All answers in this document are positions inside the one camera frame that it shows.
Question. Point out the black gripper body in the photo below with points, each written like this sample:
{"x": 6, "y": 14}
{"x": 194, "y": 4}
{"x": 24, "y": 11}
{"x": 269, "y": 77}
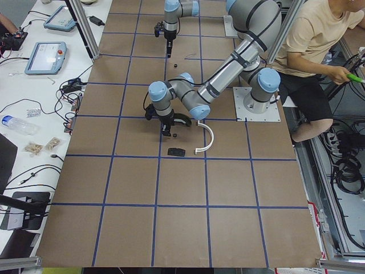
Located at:
{"x": 169, "y": 39}
{"x": 167, "y": 120}

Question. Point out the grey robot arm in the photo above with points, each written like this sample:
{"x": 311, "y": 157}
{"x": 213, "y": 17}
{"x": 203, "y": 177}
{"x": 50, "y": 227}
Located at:
{"x": 173, "y": 11}
{"x": 257, "y": 24}

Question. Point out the olive brake shoe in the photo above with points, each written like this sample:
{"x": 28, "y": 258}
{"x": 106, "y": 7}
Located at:
{"x": 182, "y": 118}

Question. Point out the black brake pad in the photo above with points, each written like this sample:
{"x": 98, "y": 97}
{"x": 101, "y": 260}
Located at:
{"x": 176, "y": 152}

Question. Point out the black power adapter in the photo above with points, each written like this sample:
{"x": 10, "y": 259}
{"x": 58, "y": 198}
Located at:
{"x": 97, "y": 21}

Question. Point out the far teach pendant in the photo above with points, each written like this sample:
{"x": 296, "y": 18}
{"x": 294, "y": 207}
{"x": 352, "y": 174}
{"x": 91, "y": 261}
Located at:
{"x": 60, "y": 20}

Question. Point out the teach pendant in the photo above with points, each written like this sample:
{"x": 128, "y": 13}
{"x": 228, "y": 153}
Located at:
{"x": 46, "y": 58}
{"x": 60, "y": 20}

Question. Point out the near teach pendant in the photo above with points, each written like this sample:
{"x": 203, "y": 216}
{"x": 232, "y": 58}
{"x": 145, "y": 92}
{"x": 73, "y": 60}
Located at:
{"x": 46, "y": 58}

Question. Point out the person in beige shirt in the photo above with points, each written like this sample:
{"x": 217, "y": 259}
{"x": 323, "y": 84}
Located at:
{"x": 318, "y": 26}

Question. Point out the clear plastic water bottle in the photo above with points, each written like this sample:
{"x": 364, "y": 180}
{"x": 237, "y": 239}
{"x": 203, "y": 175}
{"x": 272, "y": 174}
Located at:
{"x": 19, "y": 125}

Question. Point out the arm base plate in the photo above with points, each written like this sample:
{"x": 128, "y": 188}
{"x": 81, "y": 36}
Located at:
{"x": 230, "y": 32}
{"x": 249, "y": 110}

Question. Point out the aluminium frame post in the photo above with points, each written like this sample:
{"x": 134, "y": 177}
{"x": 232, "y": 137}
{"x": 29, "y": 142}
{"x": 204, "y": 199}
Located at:
{"x": 81, "y": 22}

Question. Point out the black camera stand base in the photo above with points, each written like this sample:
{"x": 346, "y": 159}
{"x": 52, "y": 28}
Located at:
{"x": 24, "y": 210}

